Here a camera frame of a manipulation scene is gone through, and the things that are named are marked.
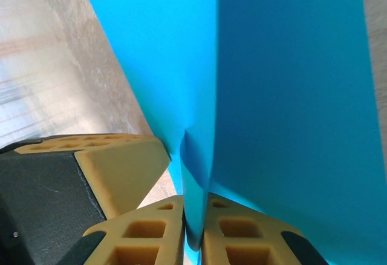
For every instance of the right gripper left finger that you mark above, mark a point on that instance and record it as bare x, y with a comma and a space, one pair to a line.
145, 240

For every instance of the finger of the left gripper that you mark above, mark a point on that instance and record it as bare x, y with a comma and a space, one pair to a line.
121, 162

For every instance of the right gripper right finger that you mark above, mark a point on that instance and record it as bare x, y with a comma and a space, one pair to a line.
248, 240

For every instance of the blue paper sheet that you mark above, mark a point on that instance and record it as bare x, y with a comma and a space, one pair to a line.
272, 95

